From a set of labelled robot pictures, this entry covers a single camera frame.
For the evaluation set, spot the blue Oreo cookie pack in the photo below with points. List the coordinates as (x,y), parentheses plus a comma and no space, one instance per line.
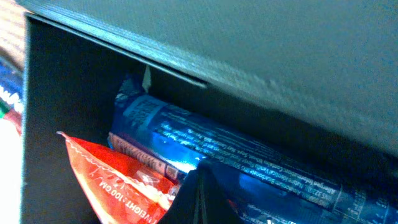
(264,185)

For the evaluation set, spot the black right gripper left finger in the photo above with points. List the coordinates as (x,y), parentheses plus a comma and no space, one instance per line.
(185,208)

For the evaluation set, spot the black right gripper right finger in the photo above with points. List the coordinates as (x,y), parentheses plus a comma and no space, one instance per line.
(214,207)

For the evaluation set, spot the KitKat Milo chocolate bar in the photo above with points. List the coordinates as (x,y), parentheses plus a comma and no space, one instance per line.
(10,114)

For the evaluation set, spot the red snack bag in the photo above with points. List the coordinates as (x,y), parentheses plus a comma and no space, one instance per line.
(119,188)

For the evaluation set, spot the dark green open box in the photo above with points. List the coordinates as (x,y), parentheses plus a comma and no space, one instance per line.
(314,77)

